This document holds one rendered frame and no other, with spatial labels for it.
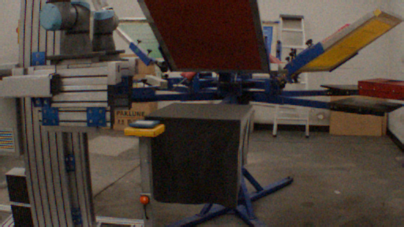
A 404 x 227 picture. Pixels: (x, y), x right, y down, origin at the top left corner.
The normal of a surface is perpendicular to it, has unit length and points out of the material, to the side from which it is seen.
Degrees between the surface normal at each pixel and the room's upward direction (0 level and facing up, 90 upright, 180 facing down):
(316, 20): 90
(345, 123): 75
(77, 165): 90
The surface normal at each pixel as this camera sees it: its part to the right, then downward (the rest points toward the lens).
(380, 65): -0.22, 0.15
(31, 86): -0.01, 0.15
